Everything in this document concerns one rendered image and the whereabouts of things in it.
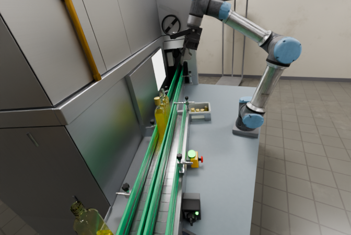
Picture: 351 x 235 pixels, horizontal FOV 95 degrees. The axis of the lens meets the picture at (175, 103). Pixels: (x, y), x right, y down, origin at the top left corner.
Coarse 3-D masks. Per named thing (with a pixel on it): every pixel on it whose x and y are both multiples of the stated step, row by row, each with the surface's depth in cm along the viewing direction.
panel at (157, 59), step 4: (160, 52) 165; (156, 56) 149; (160, 56) 164; (152, 60) 135; (156, 60) 148; (160, 60) 163; (156, 64) 147; (160, 64) 162; (156, 68) 146; (160, 68) 161; (164, 68) 177; (156, 72) 145; (160, 72) 160; (164, 72) 176; (156, 76) 145; (160, 76) 160; (164, 76) 175; (156, 80) 144; (160, 80) 159; (160, 84) 158
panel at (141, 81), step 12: (144, 60) 121; (132, 72) 96; (144, 72) 114; (132, 84) 93; (144, 84) 112; (156, 84) 142; (132, 96) 97; (144, 96) 111; (156, 96) 140; (144, 108) 110; (144, 120) 108
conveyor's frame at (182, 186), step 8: (184, 72) 223; (184, 80) 207; (184, 88) 201; (184, 128) 113; (184, 136) 106; (184, 144) 100; (184, 152) 94; (184, 160) 90; (184, 168) 88; (184, 176) 86; (184, 184) 84; (184, 192) 83; (176, 208) 67; (176, 216) 65; (176, 224) 62; (176, 232) 60
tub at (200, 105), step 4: (192, 104) 152; (196, 104) 151; (200, 104) 151; (204, 104) 150; (208, 104) 146; (196, 108) 153; (200, 108) 152; (204, 108) 152; (208, 108) 145; (192, 112) 137; (196, 112) 137; (200, 112) 136; (204, 112) 136; (208, 112) 135
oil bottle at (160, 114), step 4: (156, 108) 100; (160, 108) 100; (156, 112) 99; (160, 112) 99; (164, 112) 102; (156, 116) 101; (160, 116) 100; (164, 116) 102; (156, 120) 102; (160, 120) 102; (164, 120) 102; (160, 124) 103; (164, 124) 103; (160, 128) 105; (164, 128) 105; (160, 132) 107; (164, 132) 106; (160, 136) 108
